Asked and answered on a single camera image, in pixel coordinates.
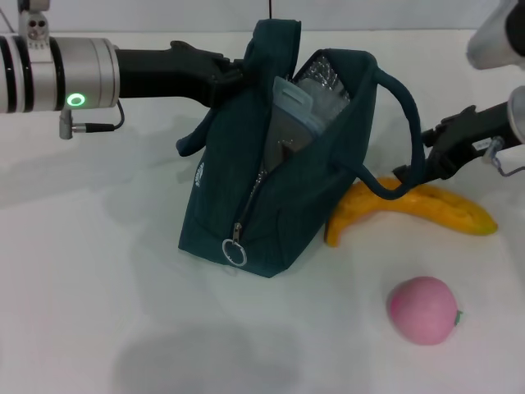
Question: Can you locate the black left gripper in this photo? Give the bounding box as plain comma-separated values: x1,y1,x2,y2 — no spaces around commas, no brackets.
114,39,249,110

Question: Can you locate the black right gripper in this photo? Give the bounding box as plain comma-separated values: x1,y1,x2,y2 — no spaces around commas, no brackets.
392,102,514,184

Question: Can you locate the yellow toy banana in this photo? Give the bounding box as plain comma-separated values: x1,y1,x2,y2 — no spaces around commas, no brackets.
324,174,499,249

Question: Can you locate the dark teal fabric bag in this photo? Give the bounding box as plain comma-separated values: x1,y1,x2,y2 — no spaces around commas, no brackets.
176,18,426,279

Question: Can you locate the pink toy peach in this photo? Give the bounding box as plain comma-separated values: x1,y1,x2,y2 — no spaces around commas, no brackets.
387,275,464,346

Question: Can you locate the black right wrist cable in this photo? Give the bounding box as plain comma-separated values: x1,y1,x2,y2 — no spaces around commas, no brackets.
483,135,525,177

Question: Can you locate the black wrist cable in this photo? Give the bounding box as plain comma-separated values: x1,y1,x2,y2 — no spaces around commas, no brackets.
483,135,525,177
59,100,126,140

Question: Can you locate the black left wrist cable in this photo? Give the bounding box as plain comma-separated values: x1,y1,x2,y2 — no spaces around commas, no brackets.
59,100,126,140

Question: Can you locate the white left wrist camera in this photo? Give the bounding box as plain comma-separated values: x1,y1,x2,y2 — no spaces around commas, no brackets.
16,0,53,50

